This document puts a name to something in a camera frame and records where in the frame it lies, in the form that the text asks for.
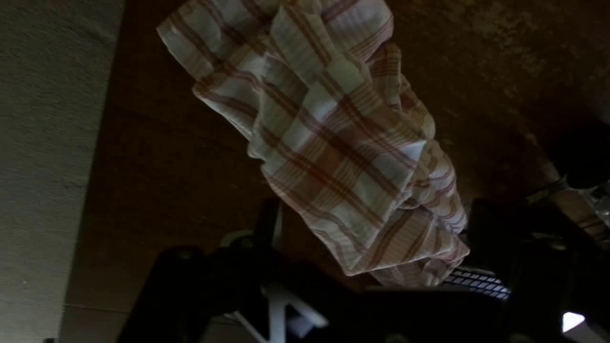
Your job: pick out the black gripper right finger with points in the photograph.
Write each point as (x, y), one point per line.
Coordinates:
(526, 249)

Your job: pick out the pink striped towel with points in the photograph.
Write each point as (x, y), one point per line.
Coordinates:
(316, 91)

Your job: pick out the black keyboard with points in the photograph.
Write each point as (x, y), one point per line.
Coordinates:
(476, 282)

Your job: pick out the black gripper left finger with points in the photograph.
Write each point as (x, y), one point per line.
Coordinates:
(250, 262)

